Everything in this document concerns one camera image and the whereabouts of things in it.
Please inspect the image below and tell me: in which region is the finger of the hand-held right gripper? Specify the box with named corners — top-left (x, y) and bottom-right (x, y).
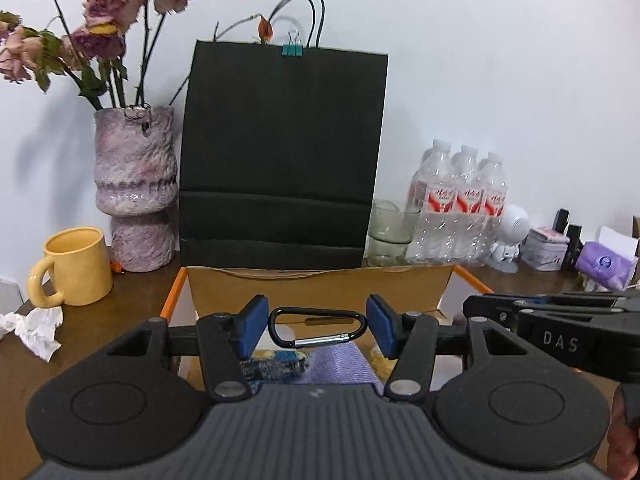
top-left (461, 290), bottom-right (640, 332)

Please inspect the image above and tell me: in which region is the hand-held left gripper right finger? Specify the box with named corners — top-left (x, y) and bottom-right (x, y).
top-left (366, 294), bottom-right (533, 403)

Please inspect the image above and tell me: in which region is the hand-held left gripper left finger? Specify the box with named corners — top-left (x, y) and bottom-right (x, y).
top-left (105, 294), bottom-right (271, 403)

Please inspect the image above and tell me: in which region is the black carabiner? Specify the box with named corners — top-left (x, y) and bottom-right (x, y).
top-left (268, 307), bottom-right (369, 350)

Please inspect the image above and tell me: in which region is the orange-edged cardboard box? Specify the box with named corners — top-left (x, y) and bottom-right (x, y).
top-left (160, 264), bottom-right (496, 391)

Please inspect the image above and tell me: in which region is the person's right hand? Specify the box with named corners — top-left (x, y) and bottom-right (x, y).
top-left (606, 382), bottom-right (640, 480)

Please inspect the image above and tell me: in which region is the blue printed packet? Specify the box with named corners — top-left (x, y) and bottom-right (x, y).
top-left (239, 350), bottom-right (314, 385)

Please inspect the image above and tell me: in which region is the purple knitted cloth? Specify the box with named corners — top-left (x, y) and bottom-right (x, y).
top-left (294, 342), bottom-right (382, 387)

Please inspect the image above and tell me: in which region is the purple tissue packet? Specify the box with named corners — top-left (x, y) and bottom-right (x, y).
top-left (575, 240), bottom-right (640, 292)

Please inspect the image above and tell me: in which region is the small black device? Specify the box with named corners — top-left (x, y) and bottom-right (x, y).
top-left (552, 208), bottom-right (584, 263)

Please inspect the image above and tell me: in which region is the white robot figurine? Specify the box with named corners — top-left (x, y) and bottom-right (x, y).
top-left (486, 205), bottom-right (534, 274)

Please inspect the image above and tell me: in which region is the clear glass cup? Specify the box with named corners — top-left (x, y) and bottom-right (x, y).
top-left (366, 199), bottom-right (422, 267)

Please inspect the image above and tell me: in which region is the clear water bottle red label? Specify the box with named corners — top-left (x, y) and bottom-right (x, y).
top-left (440, 145), bottom-right (484, 267)
top-left (472, 151), bottom-right (509, 267)
top-left (407, 139), bottom-right (453, 264)

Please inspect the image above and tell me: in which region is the black paper bag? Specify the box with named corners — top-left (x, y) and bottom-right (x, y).
top-left (178, 0), bottom-right (390, 272)

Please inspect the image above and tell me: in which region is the yellow mug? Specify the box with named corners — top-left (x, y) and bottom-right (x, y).
top-left (26, 227), bottom-right (114, 308)

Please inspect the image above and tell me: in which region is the mottled purple ceramic vase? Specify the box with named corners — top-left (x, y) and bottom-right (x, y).
top-left (94, 105), bottom-right (179, 273)

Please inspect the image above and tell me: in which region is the crumpled white tissue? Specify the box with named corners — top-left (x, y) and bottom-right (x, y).
top-left (0, 306), bottom-right (64, 363)

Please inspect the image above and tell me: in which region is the white plastic object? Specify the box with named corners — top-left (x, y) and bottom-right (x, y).
top-left (0, 275), bottom-right (27, 316)

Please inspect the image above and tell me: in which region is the green binder clip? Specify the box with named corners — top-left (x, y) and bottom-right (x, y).
top-left (281, 30), bottom-right (303, 58)

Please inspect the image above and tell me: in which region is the bunch of dried roses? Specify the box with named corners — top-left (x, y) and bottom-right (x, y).
top-left (0, 0), bottom-right (275, 111)

